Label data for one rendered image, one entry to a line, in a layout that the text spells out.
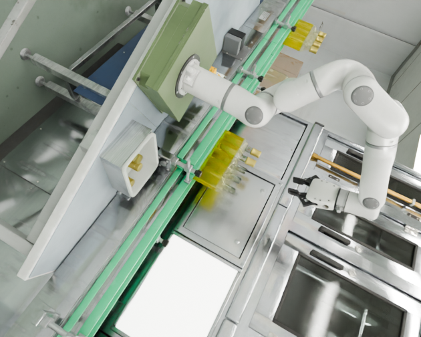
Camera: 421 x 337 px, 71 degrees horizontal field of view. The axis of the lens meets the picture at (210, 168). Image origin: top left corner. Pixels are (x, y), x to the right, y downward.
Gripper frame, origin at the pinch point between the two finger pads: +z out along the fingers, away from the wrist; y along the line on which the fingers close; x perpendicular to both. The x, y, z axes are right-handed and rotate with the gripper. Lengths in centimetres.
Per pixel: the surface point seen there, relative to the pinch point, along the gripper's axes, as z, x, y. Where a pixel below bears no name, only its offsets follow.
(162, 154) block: 48, 17, -14
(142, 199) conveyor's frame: 49, 7, -30
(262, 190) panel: 18.7, -23.3, 7.8
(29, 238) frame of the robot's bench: 64, 24, -63
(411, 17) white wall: -19, -225, 584
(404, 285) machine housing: -48, -51, 0
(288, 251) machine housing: -0.7, -35.2, -11.1
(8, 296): 82, -3, -82
